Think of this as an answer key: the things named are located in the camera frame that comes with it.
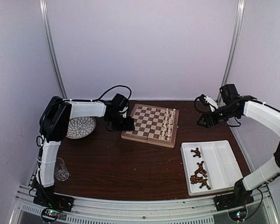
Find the white chess pieces row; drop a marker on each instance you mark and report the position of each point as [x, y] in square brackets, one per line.
[168, 124]

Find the brown chess pieces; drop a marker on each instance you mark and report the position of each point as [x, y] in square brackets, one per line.
[196, 152]

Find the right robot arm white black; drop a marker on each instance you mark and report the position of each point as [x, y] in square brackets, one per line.
[261, 130]

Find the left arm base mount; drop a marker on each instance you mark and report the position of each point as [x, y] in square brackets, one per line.
[54, 203]

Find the right aluminium frame post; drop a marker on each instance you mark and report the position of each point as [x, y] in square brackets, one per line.
[234, 41]

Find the clear drinking glass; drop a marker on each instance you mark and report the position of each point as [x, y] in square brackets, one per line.
[60, 171]

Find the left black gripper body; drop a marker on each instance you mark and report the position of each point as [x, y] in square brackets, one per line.
[118, 122]

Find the patterned ceramic plate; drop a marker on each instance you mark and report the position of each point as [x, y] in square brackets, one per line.
[80, 127]

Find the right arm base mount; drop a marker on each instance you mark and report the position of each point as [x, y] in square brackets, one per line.
[229, 201]

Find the left aluminium frame post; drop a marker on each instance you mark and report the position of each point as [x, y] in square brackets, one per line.
[52, 52]

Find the front aluminium rail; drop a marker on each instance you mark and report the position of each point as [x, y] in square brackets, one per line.
[200, 210]

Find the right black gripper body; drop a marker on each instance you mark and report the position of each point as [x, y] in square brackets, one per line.
[227, 114]

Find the aluminium frame post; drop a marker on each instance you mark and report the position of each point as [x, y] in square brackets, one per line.
[52, 52]
[234, 41]

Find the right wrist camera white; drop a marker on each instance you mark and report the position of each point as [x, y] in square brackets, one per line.
[208, 102]

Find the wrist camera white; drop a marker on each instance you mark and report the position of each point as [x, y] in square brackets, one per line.
[125, 110]
[208, 102]

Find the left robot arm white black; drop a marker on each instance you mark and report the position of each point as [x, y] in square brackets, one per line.
[54, 124]

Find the wooden chess board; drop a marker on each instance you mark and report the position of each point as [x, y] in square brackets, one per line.
[148, 121]

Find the brown chess piece pile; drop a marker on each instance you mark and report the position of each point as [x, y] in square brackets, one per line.
[200, 177]

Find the white plastic compartment tray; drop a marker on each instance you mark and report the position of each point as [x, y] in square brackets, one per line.
[219, 161]

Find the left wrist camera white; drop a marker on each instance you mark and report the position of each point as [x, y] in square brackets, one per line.
[125, 110]

